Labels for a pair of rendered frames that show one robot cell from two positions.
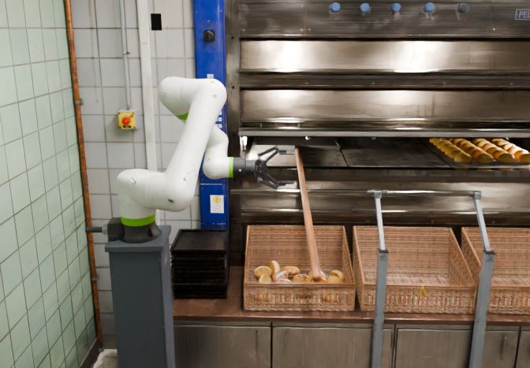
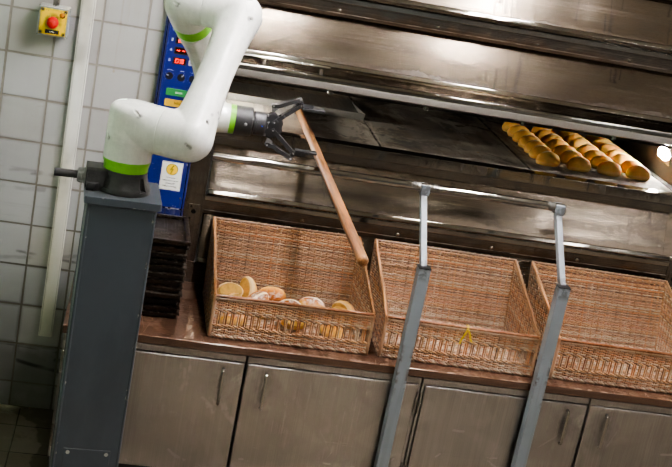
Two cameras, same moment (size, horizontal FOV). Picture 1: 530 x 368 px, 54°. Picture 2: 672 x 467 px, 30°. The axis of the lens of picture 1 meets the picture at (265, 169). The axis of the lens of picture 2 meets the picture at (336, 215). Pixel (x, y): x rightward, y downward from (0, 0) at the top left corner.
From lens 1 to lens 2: 1.66 m
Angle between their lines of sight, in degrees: 12
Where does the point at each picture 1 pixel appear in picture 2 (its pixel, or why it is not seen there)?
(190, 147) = (215, 82)
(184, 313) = not seen: hidden behind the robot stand
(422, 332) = (458, 394)
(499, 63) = (617, 28)
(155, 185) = (169, 124)
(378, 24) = not seen: outside the picture
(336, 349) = (334, 407)
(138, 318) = (107, 300)
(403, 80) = (481, 30)
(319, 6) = not seen: outside the picture
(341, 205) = (363, 204)
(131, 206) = (127, 146)
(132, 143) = (51, 58)
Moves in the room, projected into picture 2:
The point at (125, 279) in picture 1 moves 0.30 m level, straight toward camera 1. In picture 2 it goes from (102, 243) to (134, 285)
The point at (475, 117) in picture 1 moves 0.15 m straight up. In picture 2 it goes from (574, 101) to (584, 60)
